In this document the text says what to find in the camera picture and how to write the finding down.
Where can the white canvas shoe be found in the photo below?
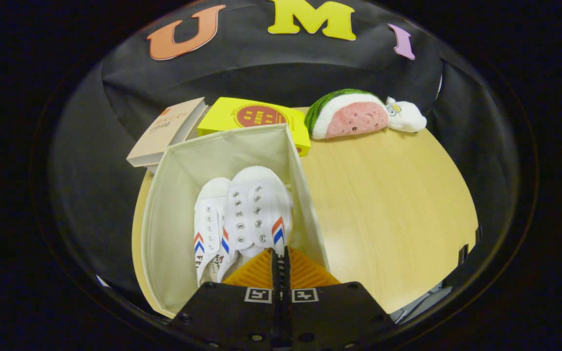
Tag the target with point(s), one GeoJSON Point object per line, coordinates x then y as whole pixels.
{"type": "Point", "coordinates": [209, 219]}
{"type": "Point", "coordinates": [256, 204]}

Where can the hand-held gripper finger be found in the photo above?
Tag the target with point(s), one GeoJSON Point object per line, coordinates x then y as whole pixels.
{"type": "Point", "coordinates": [288, 312]}
{"type": "Point", "coordinates": [276, 312]}

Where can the beige cover book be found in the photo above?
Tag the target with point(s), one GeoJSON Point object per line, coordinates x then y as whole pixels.
{"type": "Point", "coordinates": [164, 131]}

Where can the watermelon slice plush toy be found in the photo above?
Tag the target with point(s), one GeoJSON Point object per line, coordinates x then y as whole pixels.
{"type": "Point", "coordinates": [354, 117]}

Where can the small white plush toy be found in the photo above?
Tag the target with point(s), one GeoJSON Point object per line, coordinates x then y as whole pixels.
{"type": "Point", "coordinates": [408, 117]}

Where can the yellow book with red circle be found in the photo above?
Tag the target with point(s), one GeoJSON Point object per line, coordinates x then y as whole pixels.
{"type": "Point", "coordinates": [222, 119]}

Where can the cream fabric storage box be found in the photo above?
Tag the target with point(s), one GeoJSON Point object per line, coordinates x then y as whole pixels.
{"type": "Point", "coordinates": [173, 219]}

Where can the grey book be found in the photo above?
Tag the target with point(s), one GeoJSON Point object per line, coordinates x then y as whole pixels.
{"type": "Point", "coordinates": [195, 127]}

